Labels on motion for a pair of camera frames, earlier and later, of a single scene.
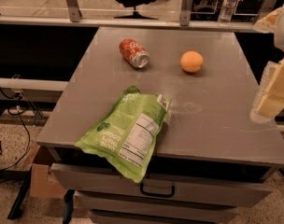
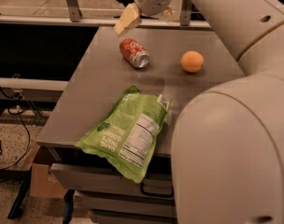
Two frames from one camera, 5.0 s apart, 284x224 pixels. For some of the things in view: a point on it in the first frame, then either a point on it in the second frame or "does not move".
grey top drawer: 104,181 does not move
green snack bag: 124,135 does not move
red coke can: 134,52 does not move
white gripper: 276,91 to 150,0
